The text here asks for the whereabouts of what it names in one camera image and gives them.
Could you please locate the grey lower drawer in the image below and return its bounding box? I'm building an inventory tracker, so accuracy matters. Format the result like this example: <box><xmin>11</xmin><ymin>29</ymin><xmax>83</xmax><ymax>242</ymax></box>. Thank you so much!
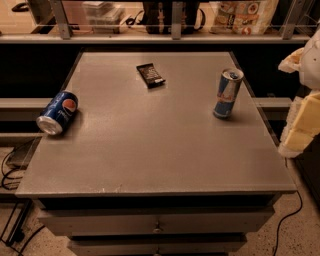
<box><xmin>68</xmin><ymin>236</ymin><xmax>247</xmax><ymax>256</ymax></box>

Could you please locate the grey metal shelf rail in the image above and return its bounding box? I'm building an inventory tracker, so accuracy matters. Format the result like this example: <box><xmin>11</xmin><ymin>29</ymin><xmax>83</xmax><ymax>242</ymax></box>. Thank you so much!
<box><xmin>0</xmin><ymin>0</ymin><xmax>319</xmax><ymax>44</ymax></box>

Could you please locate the printed snack bag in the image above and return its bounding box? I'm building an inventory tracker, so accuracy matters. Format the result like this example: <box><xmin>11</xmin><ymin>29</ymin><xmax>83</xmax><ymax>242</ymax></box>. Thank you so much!
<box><xmin>210</xmin><ymin>0</ymin><xmax>279</xmax><ymax>35</ymax></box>

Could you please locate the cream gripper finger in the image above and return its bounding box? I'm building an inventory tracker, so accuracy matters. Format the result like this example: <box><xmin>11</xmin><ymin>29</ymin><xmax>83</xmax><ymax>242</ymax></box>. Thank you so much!
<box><xmin>278</xmin><ymin>92</ymin><xmax>320</xmax><ymax>158</ymax></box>
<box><xmin>278</xmin><ymin>48</ymin><xmax>304</xmax><ymax>73</ymax></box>

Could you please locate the black floor cable right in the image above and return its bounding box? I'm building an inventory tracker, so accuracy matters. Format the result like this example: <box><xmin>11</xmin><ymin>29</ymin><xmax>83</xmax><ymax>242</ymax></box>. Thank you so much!
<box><xmin>271</xmin><ymin>190</ymin><xmax>304</xmax><ymax>256</ymax></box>

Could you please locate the Red Bull can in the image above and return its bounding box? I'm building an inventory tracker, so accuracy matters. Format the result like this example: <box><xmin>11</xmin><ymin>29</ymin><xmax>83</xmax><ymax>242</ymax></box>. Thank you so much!
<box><xmin>213</xmin><ymin>68</ymin><xmax>244</xmax><ymax>119</ymax></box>

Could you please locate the grey drawer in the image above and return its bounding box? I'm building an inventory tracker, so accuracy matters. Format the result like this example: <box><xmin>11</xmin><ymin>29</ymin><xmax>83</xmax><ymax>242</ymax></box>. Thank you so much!
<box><xmin>38</xmin><ymin>207</ymin><xmax>274</xmax><ymax>236</ymax></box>
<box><xmin>68</xmin><ymin>236</ymin><xmax>247</xmax><ymax>256</ymax></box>

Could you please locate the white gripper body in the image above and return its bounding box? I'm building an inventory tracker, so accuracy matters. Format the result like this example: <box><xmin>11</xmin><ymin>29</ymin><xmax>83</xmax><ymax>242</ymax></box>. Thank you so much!
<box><xmin>299</xmin><ymin>30</ymin><xmax>320</xmax><ymax>90</ymax></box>

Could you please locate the blue Pepsi can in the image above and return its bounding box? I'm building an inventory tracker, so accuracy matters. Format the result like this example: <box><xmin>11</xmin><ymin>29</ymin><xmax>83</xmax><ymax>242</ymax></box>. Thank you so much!
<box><xmin>36</xmin><ymin>91</ymin><xmax>78</xmax><ymax>136</ymax></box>

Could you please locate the clear plastic container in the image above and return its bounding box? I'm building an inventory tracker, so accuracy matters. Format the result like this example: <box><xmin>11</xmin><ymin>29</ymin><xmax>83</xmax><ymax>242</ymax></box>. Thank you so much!
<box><xmin>82</xmin><ymin>1</ymin><xmax>125</xmax><ymax>34</ymax></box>

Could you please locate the grey upper drawer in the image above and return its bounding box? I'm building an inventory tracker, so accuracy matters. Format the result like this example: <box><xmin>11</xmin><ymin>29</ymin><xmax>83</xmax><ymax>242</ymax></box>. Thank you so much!
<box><xmin>38</xmin><ymin>207</ymin><xmax>274</xmax><ymax>236</ymax></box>

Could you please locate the dark RXBAR chocolate wrapper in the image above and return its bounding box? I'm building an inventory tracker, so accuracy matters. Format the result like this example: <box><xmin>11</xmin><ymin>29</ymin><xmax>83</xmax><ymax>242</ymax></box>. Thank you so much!
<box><xmin>136</xmin><ymin>63</ymin><xmax>165</xmax><ymax>89</ymax></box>

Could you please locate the black cables left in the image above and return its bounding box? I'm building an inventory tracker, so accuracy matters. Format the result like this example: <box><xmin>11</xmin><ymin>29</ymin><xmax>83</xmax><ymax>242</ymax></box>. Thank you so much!
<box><xmin>0</xmin><ymin>138</ymin><xmax>46</xmax><ymax>256</ymax></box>

